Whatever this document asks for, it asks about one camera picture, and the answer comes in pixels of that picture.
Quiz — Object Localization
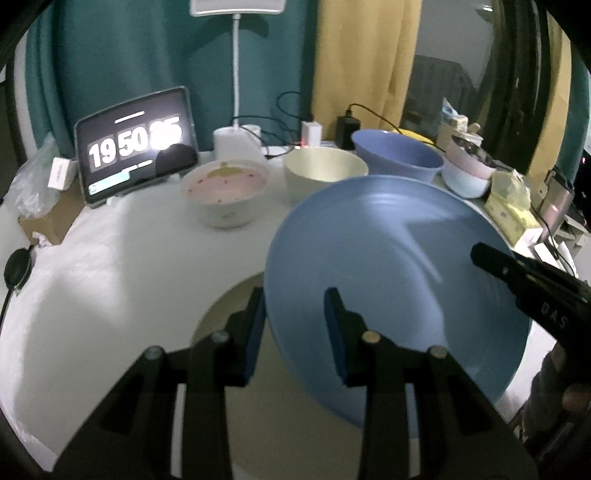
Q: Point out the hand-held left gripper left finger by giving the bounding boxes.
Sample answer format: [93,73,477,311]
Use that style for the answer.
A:
[53,286,267,480]

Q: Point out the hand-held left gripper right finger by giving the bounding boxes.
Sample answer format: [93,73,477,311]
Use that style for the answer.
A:
[323,287,539,480]

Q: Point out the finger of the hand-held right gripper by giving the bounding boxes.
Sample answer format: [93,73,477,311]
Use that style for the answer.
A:
[470,242,536,301]

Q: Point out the blue plate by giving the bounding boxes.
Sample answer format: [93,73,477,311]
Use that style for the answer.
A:
[263,174,532,428]

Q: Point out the pink strawberry print bowl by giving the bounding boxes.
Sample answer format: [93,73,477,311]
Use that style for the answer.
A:
[180,159,271,229]

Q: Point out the person's right hand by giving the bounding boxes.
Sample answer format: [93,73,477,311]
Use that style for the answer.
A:
[530,344,591,441]

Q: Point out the beige plate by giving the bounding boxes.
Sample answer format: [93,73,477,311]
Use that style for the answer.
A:
[189,271,368,469]

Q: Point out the yellow tissue box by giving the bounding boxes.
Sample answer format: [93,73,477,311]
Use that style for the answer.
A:
[484,170,542,245]

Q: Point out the light blue bowl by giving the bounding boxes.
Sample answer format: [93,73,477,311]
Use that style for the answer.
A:
[441,164,490,199]

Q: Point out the silver metal device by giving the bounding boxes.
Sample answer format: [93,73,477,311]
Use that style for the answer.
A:
[538,170,575,241]

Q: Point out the steel bowl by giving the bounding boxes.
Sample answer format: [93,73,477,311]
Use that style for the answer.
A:
[451,134,494,164]

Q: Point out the yellow packet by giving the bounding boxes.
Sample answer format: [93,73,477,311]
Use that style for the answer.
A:
[394,130,435,145]

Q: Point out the blue white bag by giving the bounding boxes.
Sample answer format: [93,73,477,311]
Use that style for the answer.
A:
[441,98,463,124]

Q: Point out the cream bowl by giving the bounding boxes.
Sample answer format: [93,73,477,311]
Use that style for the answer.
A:
[283,147,369,204]

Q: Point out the black round object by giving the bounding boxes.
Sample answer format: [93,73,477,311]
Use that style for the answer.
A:
[156,144,198,174]

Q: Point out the white desk lamp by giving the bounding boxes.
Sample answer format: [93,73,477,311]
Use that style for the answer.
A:
[189,0,286,160]

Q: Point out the black charger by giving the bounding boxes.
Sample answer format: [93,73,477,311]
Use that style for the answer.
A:
[335,115,363,149]

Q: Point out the tablet with clock display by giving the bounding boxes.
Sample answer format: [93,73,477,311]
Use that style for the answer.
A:
[74,85,200,208]

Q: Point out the cardboard box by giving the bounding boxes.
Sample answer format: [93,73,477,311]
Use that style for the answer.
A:
[18,185,85,246]

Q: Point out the yellow curtain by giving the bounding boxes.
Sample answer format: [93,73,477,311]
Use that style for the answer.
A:
[311,0,423,139]

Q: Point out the small white box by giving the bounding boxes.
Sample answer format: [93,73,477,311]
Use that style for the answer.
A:
[47,157,77,191]

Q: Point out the clear plastic bag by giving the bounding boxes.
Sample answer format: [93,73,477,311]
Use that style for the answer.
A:
[9,134,61,217]

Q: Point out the teal curtain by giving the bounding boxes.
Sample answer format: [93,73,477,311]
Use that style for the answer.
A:
[25,0,319,158]

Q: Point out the black charger cable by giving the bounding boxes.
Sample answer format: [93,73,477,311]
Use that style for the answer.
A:
[346,104,444,148]

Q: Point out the black lamp cable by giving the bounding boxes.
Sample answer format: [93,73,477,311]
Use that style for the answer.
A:
[231,115,298,149]

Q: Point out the black looped cable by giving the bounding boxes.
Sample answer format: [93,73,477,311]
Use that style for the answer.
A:
[276,91,315,127]

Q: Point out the black round puck with cable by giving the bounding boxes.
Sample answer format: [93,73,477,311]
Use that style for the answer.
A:
[0,248,36,335]

